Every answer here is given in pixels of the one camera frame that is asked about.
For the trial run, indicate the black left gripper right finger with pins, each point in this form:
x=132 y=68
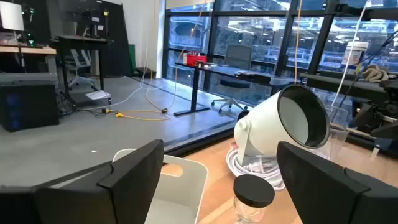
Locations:
x=326 y=193

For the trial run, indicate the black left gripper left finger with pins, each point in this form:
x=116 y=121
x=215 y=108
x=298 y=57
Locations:
x=124 y=186

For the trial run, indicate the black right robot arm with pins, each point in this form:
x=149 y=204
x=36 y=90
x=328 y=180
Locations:
x=373 y=115

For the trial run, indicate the black office desk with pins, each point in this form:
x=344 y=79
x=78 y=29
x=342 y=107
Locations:
x=224 y=71

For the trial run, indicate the grey office chair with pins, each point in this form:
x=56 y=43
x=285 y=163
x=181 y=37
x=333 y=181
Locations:
x=237 y=56

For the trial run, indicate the white plastic storage bin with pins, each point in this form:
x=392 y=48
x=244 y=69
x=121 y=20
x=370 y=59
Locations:
x=180 y=193

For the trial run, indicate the small clear plastic bin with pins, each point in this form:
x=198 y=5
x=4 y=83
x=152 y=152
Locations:
x=337 y=137

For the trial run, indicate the black-capped hourglass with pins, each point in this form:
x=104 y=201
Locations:
x=253 y=189

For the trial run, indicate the cream cylindrical cup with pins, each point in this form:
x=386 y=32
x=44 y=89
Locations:
x=264 y=130

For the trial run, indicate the white paper sheet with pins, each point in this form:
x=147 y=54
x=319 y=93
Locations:
x=98 y=95

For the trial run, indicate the black cabinet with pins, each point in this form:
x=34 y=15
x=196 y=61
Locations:
x=28 y=105

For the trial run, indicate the beige gloves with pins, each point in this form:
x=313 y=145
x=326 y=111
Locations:
x=374 y=74

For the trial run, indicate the white canister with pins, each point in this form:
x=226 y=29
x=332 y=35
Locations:
x=354 y=53

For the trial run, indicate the red case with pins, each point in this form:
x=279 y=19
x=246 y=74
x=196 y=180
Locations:
x=196 y=59

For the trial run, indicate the black standing desk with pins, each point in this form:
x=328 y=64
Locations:
x=81 y=40

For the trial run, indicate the wooden desk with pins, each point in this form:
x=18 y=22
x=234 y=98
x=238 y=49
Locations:
x=31 y=50

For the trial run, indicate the white lampshade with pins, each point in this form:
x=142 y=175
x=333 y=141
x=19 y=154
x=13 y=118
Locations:
x=11 y=15

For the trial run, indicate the black aluminium table frame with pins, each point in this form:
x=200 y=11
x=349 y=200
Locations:
x=199 y=140

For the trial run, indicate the black partition wall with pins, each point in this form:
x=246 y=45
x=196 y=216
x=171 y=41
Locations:
x=118 y=37

